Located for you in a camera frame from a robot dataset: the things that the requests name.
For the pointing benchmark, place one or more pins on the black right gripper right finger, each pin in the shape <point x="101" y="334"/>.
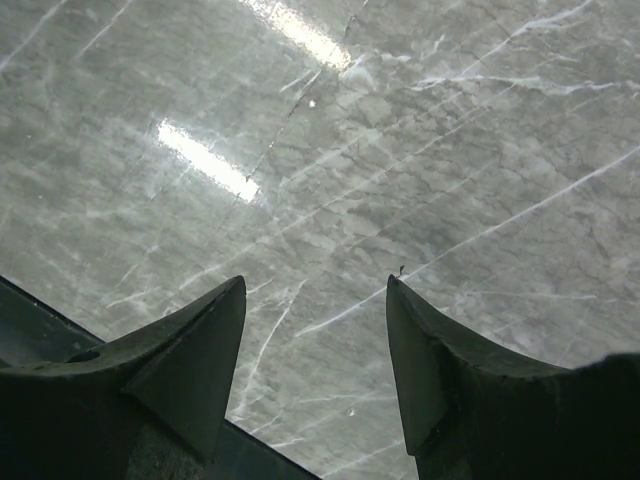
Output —
<point x="473" y="409"/>

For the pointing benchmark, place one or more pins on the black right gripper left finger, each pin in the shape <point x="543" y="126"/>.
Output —
<point x="148" y="405"/>

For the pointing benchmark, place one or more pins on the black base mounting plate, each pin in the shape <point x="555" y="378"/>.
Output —
<point x="32" y="331"/>

